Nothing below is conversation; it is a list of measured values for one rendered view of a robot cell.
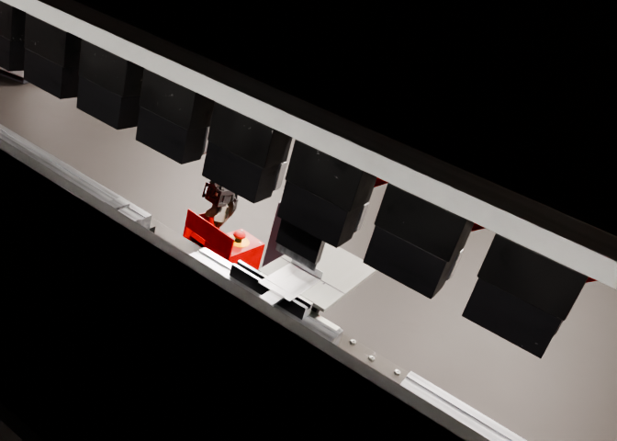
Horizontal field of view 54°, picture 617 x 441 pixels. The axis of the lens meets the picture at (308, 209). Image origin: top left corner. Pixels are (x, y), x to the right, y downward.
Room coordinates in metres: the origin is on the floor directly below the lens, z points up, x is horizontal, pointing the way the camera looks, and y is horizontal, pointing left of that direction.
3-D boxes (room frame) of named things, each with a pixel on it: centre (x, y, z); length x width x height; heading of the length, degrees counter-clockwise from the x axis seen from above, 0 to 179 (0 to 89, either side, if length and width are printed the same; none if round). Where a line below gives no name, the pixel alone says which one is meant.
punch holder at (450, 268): (0.98, -0.21, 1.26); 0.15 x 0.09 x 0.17; 64
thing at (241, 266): (1.10, 0.03, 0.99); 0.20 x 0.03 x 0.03; 64
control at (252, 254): (1.63, 0.23, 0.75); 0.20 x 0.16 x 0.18; 58
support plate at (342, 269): (1.21, -0.07, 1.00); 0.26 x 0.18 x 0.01; 154
